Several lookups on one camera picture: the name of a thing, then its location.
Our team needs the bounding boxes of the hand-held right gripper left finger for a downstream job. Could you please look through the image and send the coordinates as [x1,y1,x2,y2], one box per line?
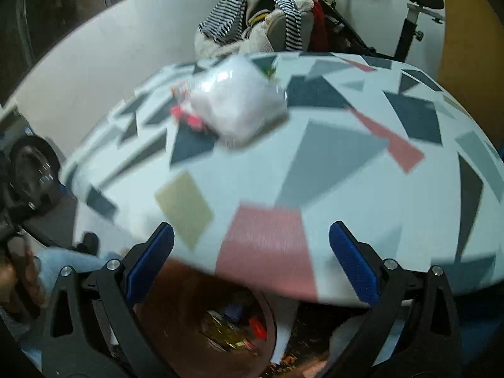
[41,222,176,378]

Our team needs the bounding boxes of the striped black white shirt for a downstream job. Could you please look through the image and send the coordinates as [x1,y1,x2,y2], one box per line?
[199,0,304,52]

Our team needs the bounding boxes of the white plastic bag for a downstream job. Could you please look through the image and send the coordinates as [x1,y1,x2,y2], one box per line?
[189,56,288,148]

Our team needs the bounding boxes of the red cloth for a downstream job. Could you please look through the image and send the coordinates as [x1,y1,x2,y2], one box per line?
[311,0,330,50]

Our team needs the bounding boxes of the black exercise bike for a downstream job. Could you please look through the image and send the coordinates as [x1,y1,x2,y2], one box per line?
[305,0,447,62]

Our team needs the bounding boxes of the black yellow striped garment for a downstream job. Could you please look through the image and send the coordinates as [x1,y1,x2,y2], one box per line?
[245,0,277,29]

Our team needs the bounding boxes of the geometric patterned tablecloth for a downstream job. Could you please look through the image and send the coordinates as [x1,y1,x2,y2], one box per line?
[59,49,504,308]

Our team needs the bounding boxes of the clear snack packet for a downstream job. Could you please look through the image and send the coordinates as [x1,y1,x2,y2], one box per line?
[169,84,211,131]

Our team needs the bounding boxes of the white fleece garment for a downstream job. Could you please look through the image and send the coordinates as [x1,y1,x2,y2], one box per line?
[194,27,276,62]

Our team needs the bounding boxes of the gold foil wrapper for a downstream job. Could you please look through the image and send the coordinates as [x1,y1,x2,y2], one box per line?
[203,311,253,352]

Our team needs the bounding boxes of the person's left hand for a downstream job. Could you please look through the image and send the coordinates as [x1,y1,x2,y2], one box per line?
[0,238,47,318]

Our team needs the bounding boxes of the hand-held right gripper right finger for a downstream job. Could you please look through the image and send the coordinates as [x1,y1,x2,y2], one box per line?
[329,220,463,378]

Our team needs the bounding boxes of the brown trash bin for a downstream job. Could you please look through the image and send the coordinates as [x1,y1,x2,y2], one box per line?
[134,262,278,378]

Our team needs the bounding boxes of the dark glass door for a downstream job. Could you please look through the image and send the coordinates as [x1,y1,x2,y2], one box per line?
[0,0,213,103]

